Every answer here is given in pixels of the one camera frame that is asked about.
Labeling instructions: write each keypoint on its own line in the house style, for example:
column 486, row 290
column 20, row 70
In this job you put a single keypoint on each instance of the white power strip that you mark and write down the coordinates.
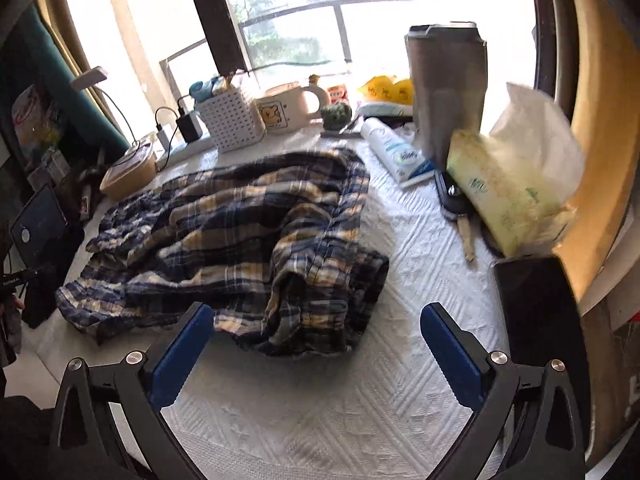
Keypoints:
column 200, row 146

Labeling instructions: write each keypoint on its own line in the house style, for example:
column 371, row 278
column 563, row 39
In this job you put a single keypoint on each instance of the yellow packet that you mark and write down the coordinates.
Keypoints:
column 385, row 90

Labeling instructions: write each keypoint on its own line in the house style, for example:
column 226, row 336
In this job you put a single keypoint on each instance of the brown food box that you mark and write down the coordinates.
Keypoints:
column 130, row 175

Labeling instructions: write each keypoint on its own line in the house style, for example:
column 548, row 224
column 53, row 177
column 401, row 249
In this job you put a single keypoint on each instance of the yellow tissue pack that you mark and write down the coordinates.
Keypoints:
column 505, row 190

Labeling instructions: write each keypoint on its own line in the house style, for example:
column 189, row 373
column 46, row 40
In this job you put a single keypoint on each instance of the black phone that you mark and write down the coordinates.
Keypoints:
column 540, row 340

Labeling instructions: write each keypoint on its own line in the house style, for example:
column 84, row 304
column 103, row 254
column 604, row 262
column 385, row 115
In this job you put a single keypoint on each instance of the white textured tablecloth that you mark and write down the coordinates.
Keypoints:
column 325, row 410

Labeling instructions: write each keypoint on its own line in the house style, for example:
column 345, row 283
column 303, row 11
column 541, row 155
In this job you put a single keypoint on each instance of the balcony railing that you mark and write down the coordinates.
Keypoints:
column 300, row 10

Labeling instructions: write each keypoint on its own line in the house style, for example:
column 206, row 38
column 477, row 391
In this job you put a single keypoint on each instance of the plaid flannel shirt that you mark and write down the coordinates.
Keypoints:
column 225, row 230

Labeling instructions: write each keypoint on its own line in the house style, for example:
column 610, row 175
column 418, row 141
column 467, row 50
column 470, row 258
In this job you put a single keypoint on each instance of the black car key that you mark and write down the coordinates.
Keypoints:
column 450, row 195

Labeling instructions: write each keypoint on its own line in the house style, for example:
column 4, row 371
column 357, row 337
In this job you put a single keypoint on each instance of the dark patterned tube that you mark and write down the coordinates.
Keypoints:
column 86, row 202

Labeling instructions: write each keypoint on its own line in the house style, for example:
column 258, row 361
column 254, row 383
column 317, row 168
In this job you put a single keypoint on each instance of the white plastic basket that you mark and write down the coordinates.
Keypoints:
column 230, row 120

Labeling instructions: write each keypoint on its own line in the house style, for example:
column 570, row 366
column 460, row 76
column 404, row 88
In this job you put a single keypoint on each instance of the person's left hand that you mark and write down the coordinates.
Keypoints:
column 18, row 303

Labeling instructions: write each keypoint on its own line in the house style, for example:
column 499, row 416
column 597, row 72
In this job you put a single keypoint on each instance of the white charger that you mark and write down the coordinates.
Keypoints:
column 163, row 137

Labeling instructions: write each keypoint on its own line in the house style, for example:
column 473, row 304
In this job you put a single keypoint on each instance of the grey desk lamp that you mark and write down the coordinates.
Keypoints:
column 90, row 77

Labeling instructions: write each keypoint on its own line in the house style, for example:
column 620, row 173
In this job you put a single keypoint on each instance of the light blue packet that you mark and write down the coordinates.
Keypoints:
column 202, row 91

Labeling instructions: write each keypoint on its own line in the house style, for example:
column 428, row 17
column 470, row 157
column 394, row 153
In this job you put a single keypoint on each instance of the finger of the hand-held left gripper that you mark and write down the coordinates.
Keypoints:
column 25, row 277

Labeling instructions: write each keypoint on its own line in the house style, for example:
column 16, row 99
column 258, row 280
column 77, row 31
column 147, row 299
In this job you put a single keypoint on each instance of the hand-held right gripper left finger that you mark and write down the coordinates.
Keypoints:
column 180, row 355

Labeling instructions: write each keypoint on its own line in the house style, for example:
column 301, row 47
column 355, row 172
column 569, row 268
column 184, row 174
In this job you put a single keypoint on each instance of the steel tumbler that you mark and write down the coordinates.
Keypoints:
column 445, row 95

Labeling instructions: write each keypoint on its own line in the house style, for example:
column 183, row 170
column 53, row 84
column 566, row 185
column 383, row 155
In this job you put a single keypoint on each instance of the small potted cactus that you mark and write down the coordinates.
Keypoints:
column 336, row 116

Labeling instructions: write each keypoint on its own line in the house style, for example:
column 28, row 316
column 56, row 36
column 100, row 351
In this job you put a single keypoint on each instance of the white lotion tube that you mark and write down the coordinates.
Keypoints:
column 395, row 152

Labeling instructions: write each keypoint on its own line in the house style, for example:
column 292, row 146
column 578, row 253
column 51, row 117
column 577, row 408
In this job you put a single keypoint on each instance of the cream mug with bear print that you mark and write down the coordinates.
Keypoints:
column 285, row 110

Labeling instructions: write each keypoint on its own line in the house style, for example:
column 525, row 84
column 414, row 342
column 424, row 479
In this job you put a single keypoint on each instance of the yellow curtain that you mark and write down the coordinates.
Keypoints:
column 595, row 110

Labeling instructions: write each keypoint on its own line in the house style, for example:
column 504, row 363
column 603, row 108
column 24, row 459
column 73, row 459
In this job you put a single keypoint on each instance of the dark window post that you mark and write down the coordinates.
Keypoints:
column 215, row 15

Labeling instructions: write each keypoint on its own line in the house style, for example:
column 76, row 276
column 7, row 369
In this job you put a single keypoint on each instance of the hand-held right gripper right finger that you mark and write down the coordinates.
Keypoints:
column 452, row 355

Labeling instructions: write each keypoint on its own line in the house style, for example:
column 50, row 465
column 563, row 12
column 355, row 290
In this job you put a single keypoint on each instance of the black charger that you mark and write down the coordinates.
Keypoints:
column 189, row 127

